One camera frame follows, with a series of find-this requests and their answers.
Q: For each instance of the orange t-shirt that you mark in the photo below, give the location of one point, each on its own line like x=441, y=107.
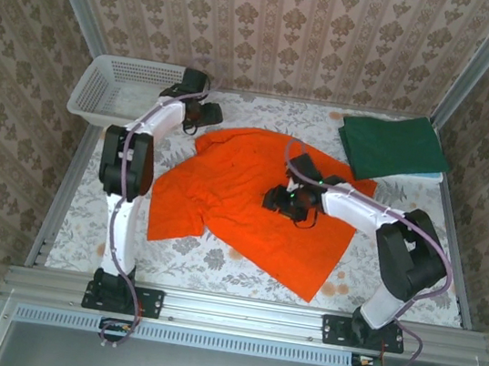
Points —
x=225, y=189

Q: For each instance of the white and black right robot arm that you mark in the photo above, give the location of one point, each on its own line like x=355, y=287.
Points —
x=351, y=208

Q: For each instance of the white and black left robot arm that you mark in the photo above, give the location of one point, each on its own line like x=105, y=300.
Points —
x=123, y=238

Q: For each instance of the floral tablecloth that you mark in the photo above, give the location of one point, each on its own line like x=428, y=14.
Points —
x=213, y=270

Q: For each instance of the white perforated plastic basket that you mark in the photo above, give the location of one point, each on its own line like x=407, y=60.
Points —
x=102, y=88

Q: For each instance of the folded dark green t-shirt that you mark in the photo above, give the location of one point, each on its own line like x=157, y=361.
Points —
x=392, y=147

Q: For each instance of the folded light blue t-shirt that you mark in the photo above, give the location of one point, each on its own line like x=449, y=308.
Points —
x=429, y=176

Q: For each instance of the thin aluminium rail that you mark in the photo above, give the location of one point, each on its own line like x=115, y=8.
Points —
x=307, y=101

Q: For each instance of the wide aluminium frame rail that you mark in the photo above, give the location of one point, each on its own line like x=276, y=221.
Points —
x=243, y=314

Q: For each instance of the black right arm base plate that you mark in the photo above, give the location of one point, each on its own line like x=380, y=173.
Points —
x=333, y=330

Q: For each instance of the aluminium table side rail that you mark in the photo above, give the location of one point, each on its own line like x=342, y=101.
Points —
x=56, y=210
x=449, y=213

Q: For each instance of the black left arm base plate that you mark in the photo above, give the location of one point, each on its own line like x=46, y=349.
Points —
x=150, y=302

